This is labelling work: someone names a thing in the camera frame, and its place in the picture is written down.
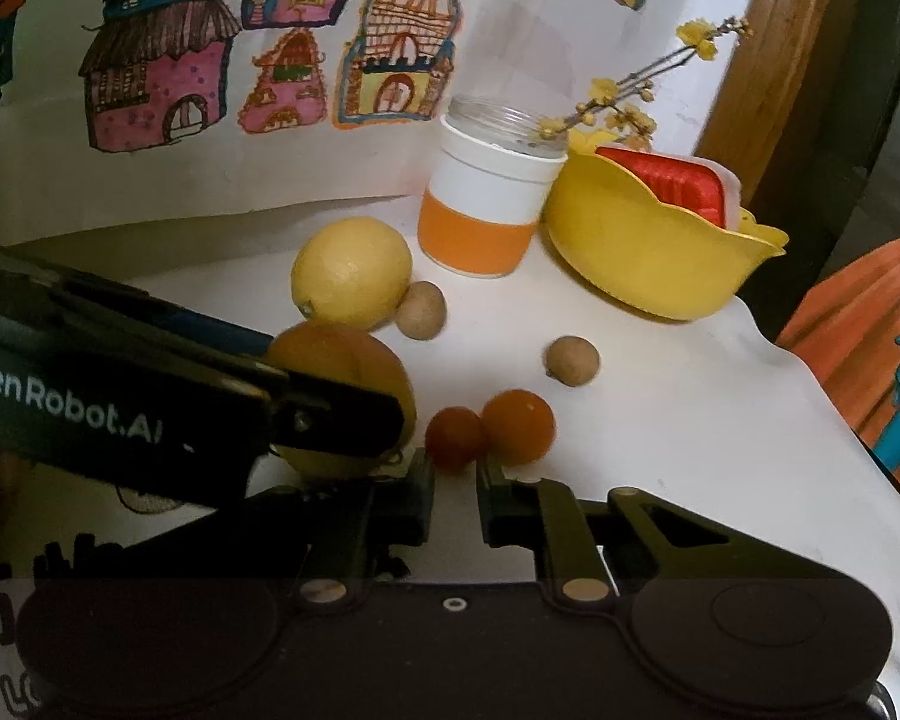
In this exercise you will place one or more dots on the yellow green pear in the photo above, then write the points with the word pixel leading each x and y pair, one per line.
pixel 344 354

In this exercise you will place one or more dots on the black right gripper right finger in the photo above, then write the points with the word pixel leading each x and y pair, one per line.
pixel 591 553

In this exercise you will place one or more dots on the yellow lemon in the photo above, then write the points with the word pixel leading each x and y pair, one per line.
pixel 353 271

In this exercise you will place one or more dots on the wooden door frame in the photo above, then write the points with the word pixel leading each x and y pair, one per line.
pixel 801 118

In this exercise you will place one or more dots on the red cherry tomato back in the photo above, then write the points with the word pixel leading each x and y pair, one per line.
pixel 454 439

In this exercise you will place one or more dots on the small orange kumquat right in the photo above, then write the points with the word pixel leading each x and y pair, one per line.
pixel 520 426

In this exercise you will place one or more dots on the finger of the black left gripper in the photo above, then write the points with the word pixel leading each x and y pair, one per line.
pixel 309 412

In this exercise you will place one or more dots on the red packaged item in bowl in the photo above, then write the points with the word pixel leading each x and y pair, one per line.
pixel 699 186

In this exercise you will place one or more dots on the yellow flower twig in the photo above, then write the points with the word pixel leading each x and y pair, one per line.
pixel 613 107

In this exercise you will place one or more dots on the painting of orange dress woman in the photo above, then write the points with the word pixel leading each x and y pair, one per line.
pixel 847 329

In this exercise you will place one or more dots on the children's house drawing paper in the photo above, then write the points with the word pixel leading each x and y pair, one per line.
pixel 120 112

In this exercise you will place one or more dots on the brown longan alone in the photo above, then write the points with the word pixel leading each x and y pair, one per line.
pixel 573 361

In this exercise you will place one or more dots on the orange white jar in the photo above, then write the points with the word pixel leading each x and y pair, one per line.
pixel 494 171

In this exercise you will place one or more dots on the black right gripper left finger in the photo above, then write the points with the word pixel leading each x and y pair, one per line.
pixel 322 543

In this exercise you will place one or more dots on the brown longan near lemon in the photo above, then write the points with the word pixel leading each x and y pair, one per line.
pixel 422 313

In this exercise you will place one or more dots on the white printed tablecloth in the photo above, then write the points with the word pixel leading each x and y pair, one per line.
pixel 707 414

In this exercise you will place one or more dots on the yellow plastic bowl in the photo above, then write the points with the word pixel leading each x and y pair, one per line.
pixel 660 259

